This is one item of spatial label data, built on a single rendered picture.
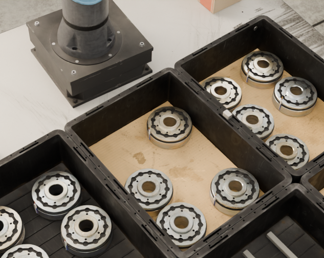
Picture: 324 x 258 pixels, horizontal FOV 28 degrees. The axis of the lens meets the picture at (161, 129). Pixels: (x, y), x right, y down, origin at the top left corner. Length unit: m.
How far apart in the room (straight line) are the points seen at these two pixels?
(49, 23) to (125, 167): 0.53
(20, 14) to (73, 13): 1.47
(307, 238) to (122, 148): 0.45
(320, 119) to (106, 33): 0.57
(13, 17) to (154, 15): 1.21
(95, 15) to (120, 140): 0.33
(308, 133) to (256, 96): 0.16
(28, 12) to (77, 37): 1.43
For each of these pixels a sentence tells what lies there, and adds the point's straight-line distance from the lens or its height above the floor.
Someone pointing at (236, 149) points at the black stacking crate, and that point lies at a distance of 1.40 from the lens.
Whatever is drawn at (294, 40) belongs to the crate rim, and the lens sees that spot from 1.59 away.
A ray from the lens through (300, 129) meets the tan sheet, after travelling 1.53.
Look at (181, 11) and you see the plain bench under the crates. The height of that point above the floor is 0.70.
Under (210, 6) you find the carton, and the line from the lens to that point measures 1.96.
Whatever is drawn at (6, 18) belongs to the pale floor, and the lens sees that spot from 3.04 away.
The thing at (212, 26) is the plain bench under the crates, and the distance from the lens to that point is 1.93.
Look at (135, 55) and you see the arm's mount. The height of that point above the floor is 0.80.
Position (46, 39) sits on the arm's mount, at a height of 0.81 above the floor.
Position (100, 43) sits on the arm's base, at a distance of 1.66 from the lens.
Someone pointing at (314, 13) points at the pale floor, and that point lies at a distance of 3.15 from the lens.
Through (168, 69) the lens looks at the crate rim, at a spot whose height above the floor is 0.93.
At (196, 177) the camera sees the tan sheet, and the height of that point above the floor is 0.83.
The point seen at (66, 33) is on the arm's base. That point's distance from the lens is 1.66.
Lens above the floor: 1.99
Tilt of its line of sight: 51 degrees down
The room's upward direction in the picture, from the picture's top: 3 degrees clockwise
